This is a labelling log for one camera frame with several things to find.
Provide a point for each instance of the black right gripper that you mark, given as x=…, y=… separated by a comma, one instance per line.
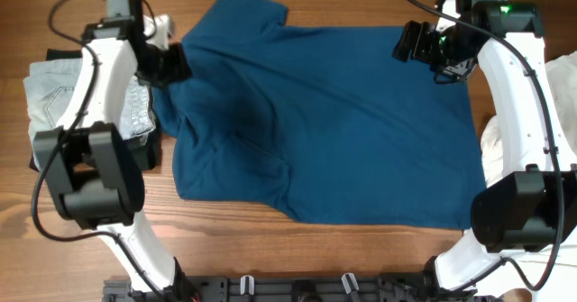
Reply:
x=423, y=49

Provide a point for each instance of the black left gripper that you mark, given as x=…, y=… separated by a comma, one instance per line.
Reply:
x=181, y=69

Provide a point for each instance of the blue t-shirt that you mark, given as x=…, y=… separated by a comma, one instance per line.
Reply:
x=321, y=123

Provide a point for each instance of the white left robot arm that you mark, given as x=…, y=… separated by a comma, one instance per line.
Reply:
x=91, y=175

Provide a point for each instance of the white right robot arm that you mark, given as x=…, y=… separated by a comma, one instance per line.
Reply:
x=523, y=227

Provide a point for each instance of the black folded garment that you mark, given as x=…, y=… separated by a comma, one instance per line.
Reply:
x=149, y=153

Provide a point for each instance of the light blue folded jeans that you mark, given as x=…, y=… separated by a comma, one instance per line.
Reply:
x=49, y=94

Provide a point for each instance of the white crumpled garment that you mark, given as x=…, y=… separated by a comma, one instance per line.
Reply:
x=561, y=75

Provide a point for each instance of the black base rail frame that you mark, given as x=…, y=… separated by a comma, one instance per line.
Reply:
x=387, y=287

